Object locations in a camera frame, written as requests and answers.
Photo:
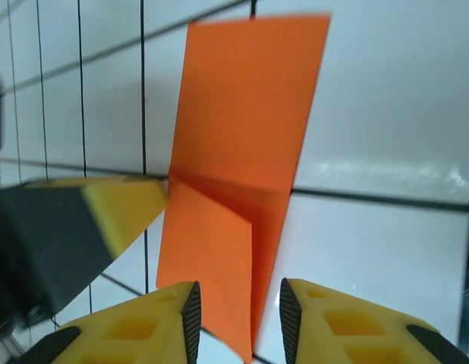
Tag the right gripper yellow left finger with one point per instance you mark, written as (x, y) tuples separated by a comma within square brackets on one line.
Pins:
[(143, 333)]

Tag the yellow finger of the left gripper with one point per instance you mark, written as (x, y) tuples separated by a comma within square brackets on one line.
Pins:
[(117, 216)]

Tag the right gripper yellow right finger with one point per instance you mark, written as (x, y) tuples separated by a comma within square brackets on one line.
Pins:
[(352, 333)]

